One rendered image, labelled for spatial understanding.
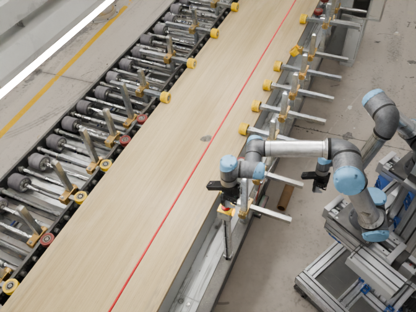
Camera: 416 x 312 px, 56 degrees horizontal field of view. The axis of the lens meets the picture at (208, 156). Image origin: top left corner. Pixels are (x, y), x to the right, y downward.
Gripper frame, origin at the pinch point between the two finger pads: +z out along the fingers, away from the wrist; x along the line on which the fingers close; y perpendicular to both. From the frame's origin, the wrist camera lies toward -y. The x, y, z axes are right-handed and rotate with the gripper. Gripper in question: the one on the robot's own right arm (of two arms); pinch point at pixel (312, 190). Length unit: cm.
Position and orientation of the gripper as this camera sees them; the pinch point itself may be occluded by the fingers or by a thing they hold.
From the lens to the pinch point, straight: 253.3
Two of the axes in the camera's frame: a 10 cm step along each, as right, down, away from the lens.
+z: 0.6, 6.5, 7.6
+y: 9.1, 2.8, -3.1
